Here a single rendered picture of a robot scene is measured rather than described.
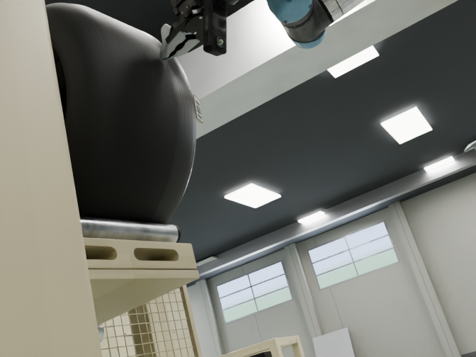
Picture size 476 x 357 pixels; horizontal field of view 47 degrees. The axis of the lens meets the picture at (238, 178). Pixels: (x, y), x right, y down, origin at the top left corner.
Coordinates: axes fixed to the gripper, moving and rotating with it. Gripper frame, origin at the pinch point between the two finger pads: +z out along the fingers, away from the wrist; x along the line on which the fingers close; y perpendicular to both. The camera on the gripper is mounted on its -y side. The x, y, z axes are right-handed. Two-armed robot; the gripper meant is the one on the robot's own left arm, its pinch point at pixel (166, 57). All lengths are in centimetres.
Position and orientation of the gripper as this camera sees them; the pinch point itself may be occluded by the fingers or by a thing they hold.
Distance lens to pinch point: 121.6
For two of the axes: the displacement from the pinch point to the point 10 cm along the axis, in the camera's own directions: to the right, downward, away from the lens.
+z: -7.0, 5.3, 4.8
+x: -6.3, -1.3, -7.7
